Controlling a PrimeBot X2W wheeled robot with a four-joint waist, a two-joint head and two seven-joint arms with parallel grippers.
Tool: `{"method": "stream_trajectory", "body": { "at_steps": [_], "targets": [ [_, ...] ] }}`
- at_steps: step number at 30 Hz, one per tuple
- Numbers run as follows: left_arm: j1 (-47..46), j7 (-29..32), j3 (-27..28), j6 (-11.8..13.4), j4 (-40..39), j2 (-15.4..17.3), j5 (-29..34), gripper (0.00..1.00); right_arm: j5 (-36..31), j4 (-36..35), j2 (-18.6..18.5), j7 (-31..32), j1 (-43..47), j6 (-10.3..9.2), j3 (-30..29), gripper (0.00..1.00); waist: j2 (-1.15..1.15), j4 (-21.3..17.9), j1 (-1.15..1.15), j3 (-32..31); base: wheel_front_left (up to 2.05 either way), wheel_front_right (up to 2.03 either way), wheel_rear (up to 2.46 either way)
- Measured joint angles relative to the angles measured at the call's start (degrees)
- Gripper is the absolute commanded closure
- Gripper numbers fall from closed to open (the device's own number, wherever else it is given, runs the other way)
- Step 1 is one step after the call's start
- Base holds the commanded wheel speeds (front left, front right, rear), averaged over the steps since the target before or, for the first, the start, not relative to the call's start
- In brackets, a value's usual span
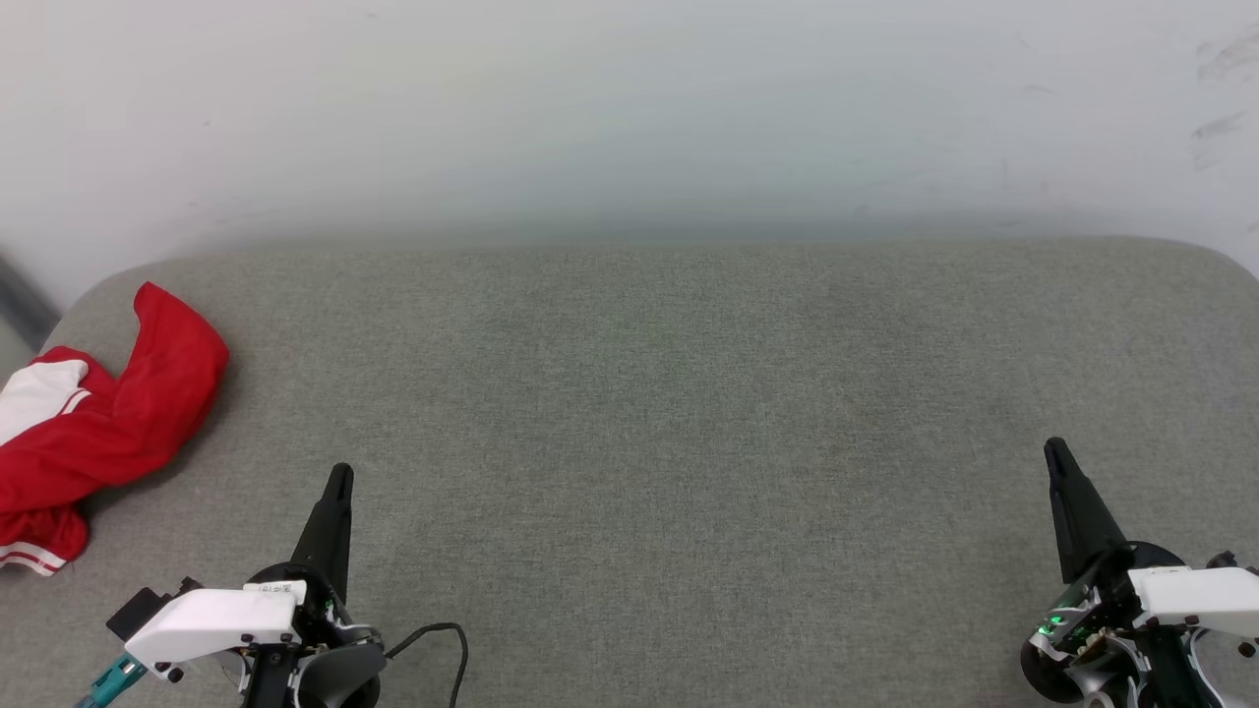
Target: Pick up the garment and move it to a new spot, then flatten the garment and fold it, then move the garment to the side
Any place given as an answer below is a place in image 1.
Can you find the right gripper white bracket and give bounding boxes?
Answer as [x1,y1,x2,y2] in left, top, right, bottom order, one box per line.
[1020,437,1259,708]

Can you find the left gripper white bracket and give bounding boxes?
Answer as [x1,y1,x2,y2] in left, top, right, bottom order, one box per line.
[123,463,385,708]

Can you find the red white basketball jersey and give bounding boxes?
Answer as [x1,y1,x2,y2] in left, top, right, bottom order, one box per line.
[0,282,230,577]

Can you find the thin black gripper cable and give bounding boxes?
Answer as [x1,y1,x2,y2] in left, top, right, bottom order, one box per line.
[384,622,469,708]

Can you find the teal cable connector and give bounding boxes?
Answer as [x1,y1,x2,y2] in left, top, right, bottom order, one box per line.
[77,654,149,708]

